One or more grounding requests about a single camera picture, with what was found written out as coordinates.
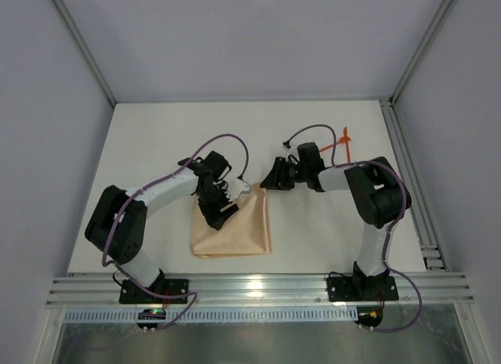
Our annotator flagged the peach cloth napkin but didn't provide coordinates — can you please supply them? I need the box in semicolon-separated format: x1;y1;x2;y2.
190;184;272;258

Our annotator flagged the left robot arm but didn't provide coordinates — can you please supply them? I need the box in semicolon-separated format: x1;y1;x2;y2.
85;151;251;300

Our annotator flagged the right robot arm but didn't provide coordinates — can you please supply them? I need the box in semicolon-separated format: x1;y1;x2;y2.
260;142;412;301

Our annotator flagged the orange plastic fork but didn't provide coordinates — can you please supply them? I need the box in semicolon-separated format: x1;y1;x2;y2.
319;136;351;153

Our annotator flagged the orange plastic knife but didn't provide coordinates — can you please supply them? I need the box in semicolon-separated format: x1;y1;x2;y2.
341;127;351;163

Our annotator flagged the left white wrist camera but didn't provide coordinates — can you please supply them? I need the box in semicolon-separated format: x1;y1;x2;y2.
225;178;251;201

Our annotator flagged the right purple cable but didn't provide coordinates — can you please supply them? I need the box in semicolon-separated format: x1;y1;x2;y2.
282;124;423;334

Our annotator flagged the purple cable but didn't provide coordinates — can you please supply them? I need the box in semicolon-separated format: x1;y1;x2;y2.
282;124;423;334
100;133;251;336

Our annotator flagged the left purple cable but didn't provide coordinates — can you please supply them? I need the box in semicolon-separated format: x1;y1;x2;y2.
100;133;251;336

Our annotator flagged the perforated cable tray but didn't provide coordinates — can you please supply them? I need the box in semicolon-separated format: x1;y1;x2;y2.
63;305;358;324

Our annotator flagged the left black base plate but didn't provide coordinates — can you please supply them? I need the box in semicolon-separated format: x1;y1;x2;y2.
119;278;189;305

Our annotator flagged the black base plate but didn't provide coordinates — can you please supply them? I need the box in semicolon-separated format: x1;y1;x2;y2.
326;272;399;302
119;278;189;305

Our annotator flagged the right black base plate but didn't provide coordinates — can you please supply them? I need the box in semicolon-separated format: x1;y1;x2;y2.
326;272;399;302

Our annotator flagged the right side aluminium rail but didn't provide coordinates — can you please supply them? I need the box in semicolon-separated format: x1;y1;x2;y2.
380;98;449;272

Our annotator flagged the aluminium rail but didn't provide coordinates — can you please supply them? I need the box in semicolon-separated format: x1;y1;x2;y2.
46;272;474;308
380;98;449;272

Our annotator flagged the aluminium front rail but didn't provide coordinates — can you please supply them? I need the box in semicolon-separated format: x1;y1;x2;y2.
46;272;474;308

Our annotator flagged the right frame post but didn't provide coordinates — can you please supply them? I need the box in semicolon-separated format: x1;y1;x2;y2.
389;0;458;106

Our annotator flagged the frame post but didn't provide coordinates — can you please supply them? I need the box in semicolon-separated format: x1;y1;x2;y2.
389;0;458;106
49;0;117;108

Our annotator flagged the left frame post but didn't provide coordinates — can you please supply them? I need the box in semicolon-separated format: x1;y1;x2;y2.
49;0;117;108

